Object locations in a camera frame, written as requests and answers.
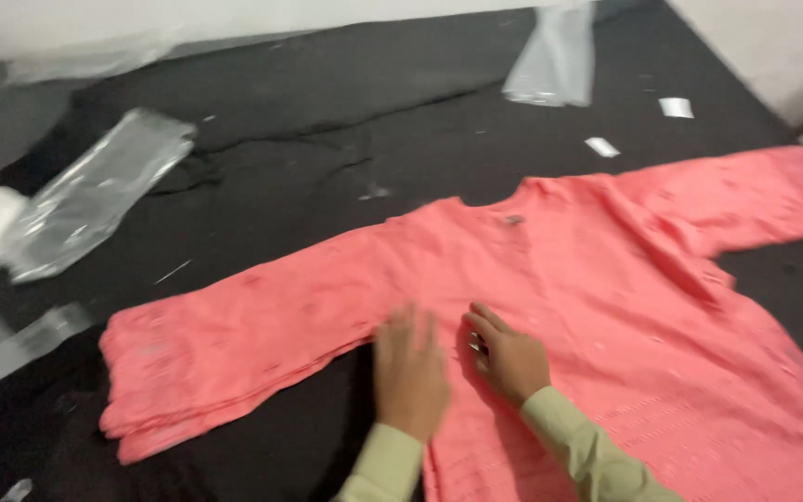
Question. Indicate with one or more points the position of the person's right hand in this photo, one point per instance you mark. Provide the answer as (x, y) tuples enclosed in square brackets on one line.
[(513, 362)]

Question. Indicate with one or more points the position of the person's left fingers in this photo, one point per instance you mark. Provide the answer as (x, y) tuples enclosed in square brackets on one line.
[(407, 331)]

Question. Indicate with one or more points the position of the person's left hand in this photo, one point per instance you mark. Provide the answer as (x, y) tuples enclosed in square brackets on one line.
[(408, 380)]

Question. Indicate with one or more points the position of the person's right fingers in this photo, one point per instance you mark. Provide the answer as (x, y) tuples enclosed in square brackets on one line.
[(485, 334)]

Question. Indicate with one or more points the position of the clear plastic bag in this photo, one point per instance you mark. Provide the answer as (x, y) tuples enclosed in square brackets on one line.
[(84, 59), (91, 195), (551, 59), (8, 345)]

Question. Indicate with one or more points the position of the black bed sheet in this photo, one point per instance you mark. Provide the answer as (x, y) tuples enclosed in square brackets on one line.
[(346, 160)]

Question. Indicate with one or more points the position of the pink embroidered tunic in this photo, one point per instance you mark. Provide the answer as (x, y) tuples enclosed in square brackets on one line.
[(548, 314)]

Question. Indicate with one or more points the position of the white paper tag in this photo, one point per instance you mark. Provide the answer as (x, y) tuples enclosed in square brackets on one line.
[(676, 107), (602, 147)]

